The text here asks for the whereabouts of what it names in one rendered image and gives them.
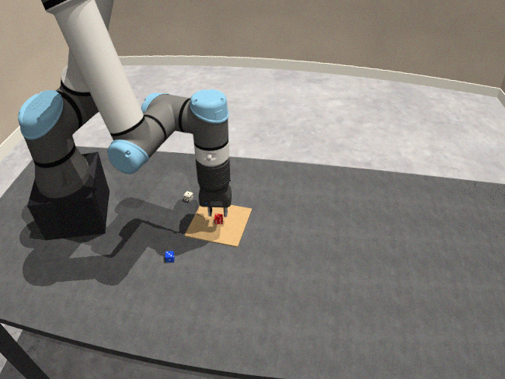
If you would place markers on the tan square mat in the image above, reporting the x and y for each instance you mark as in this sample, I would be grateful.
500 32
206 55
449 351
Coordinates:
228 233

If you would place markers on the white die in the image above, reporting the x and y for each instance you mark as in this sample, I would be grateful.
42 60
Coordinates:
188 196

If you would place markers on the blue die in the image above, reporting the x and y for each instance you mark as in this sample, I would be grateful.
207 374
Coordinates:
169 256

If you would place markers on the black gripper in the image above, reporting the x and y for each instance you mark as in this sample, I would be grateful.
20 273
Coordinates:
213 176

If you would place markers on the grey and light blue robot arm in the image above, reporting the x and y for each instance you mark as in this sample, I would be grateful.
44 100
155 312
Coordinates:
48 120

